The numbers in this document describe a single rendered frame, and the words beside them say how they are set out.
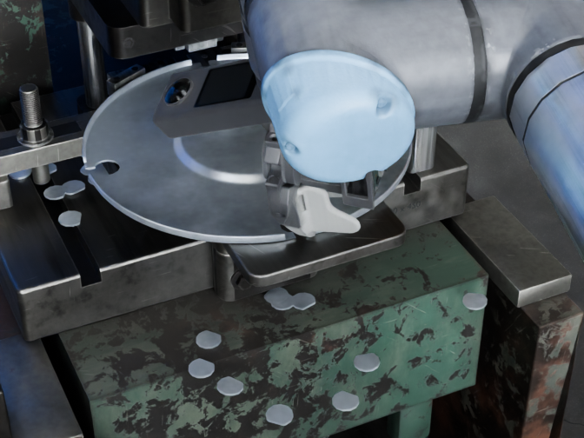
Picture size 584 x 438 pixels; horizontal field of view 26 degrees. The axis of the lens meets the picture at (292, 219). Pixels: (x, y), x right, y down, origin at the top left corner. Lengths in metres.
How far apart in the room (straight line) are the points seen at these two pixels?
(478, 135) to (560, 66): 1.89
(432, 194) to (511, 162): 1.27
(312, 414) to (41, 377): 0.26
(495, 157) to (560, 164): 1.86
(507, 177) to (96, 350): 1.45
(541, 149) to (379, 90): 0.09
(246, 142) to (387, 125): 0.46
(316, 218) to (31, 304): 0.28
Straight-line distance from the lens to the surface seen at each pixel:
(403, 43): 0.68
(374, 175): 0.90
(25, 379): 1.11
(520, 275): 1.21
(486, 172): 2.46
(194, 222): 1.03
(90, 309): 1.14
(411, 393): 1.26
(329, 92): 0.65
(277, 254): 1.00
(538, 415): 1.29
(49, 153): 1.19
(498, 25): 0.70
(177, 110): 0.91
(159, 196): 1.06
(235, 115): 0.88
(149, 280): 1.14
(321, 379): 1.18
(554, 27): 0.70
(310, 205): 0.95
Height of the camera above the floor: 1.41
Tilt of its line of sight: 38 degrees down
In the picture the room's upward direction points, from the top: straight up
